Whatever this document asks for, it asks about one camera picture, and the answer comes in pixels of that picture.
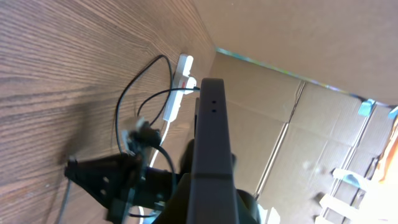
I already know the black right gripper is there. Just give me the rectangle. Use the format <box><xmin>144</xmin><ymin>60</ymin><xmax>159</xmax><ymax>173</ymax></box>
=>
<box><xmin>64</xmin><ymin>154</ymin><xmax>174</xmax><ymax>223</ymax></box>

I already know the black USB charging cable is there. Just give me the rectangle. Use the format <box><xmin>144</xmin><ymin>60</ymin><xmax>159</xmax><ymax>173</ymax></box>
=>
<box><xmin>55</xmin><ymin>54</ymin><xmax>201</xmax><ymax>224</ymax></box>

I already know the white power strip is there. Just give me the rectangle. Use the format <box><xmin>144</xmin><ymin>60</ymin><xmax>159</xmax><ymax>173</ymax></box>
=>
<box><xmin>163</xmin><ymin>54</ymin><xmax>193</xmax><ymax>123</ymax></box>

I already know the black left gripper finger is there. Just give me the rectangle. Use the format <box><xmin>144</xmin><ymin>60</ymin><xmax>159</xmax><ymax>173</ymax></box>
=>
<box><xmin>155</xmin><ymin>78</ymin><xmax>258</xmax><ymax>224</ymax></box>

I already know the white USB charger plug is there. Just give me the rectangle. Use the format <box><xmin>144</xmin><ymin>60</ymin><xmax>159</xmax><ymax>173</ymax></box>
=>
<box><xmin>179</xmin><ymin>75</ymin><xmax>197</xmax><ymax>95</ymax></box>

